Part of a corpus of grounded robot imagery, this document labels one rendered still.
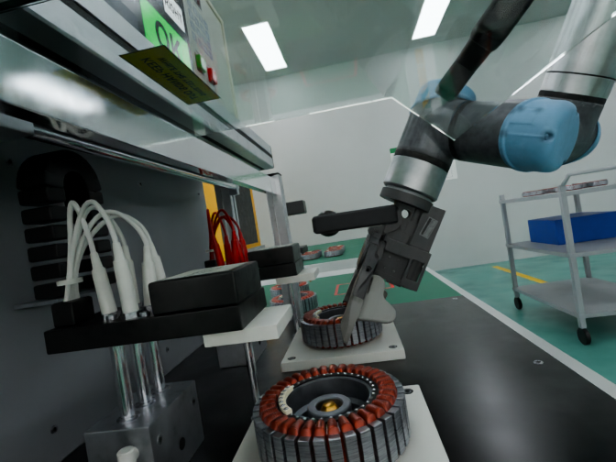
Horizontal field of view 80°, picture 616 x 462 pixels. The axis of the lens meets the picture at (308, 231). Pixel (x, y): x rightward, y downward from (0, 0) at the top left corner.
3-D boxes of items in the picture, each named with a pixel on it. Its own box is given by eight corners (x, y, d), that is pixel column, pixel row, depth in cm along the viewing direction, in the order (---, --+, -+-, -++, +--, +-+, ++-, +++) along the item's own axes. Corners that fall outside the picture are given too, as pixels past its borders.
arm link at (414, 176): (396, 151, 46) (390, 161, 54) (382, 185, 46) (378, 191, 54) (454, 171, 45) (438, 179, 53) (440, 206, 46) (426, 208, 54)
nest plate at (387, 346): (391, 323, 58) (390, 315, 58) (405, 358, 43) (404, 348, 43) (299, 335, 60) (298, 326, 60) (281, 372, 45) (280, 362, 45)
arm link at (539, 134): (601, 103, 40) (502, 101, 49) (561, 93, 34) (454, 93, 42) (580, 174, 43) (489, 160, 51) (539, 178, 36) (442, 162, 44)
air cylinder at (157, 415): (205, 438, 32) (195, 378, 32) (162, 503, 25) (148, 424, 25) (152, 443, 33) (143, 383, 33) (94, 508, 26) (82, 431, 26)
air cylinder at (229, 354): (268, 346, 56) (262, 310, 56) (255, 364, 49) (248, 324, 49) (236, 349, 57) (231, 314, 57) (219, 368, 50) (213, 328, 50)
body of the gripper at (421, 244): (414, 297, 46) (451, 208, 45) (350, 272, 47) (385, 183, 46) (406, 286, 54) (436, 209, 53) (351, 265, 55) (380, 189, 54)
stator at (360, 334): (379, 320, 56) (376, 296, 56) (386, 345, 45) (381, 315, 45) (308, 329, 58) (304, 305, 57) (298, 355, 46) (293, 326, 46)
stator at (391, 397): (390, 392, 33) (383, 351, 33) (435, 477, 22) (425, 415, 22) (267, 412, 33) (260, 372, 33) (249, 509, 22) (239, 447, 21)
